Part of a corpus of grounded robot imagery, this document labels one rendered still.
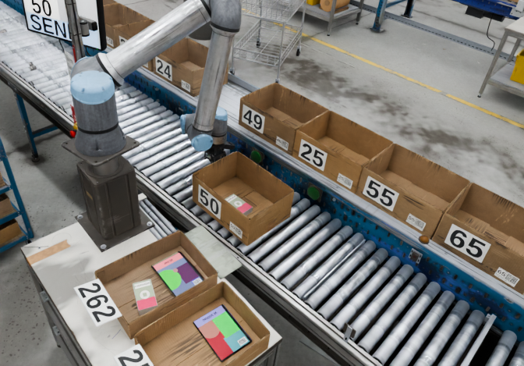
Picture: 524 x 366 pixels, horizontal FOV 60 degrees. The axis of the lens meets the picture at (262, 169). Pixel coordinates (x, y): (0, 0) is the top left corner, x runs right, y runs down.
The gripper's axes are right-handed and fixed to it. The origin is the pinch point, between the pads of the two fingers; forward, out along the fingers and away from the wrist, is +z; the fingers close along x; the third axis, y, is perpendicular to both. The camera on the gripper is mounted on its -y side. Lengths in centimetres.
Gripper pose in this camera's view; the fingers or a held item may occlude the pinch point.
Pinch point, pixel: (219, 170)
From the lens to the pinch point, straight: 234.0
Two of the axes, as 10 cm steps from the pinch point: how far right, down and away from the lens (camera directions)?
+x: 7.3, 4.7, -4.9
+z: -0.8, 7.8, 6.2
